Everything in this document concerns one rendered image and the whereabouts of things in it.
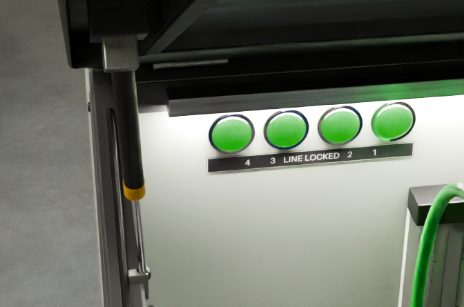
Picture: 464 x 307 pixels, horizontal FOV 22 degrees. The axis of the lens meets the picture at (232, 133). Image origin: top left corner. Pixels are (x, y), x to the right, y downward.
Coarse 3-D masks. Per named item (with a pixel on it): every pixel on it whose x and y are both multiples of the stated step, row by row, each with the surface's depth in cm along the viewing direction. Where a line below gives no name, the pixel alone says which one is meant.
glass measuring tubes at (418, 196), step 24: (432, 192) 133; (408, 216) 135; (456, 216) 132; (408, 240) 136; (456, 240) 135; (408, 264) 138; (432, 264) 139; (456, 264) 136; (408, 288) 140; (432, 288) 141; (456, 288) 139
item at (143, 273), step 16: (112, 80) 89; (128, 80) 88; (128, 96) 90; (128, 112) 92; (128, 128) 93; (128, 144) 95; (128, 160) 97; (128, 176) 99; (128, 192) 102; (144, 192) 103; (144, 256) 113; (128, 272) 116; (144, 272) 115; (144, 288) 116
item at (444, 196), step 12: (444, 192) 116; (456, 192) 112; (432, 204) 121; (444, 204) 119; (432, 216) 122; (432, 228) 124; (420, 240) 126; (432, 240) 125; (420, 252) 127; (420, 264) 128; (420, 276) 129; (420, 288) 130; (420, 300) 131
